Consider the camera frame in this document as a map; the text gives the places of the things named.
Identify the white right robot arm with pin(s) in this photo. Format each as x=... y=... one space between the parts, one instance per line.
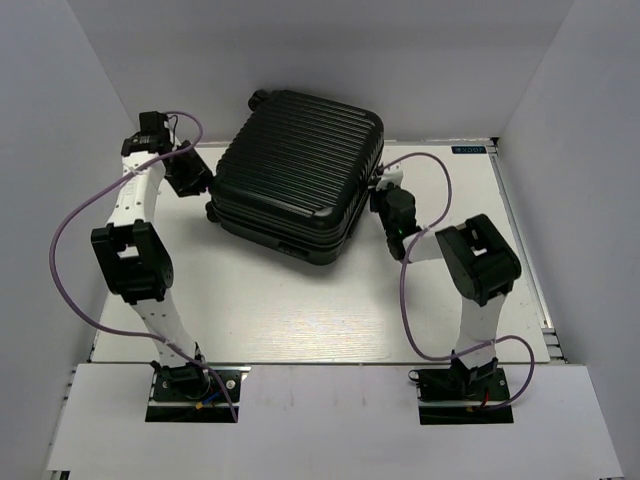
x=483 y=268

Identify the black suitcase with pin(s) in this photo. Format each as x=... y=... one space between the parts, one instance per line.
x=295 y=177

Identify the blue label sticker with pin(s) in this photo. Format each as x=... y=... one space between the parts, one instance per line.
x=469 y=149

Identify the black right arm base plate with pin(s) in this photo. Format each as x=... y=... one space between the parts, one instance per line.
x=443 y=403

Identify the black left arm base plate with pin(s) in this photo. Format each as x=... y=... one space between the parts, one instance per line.
x=188 y=395

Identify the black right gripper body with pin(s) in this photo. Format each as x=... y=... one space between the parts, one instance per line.
x=379 y=204

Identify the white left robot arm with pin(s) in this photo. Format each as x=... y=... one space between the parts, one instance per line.
x=135 y=263

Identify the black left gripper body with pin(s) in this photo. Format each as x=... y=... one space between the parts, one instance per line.
x=187 y=170

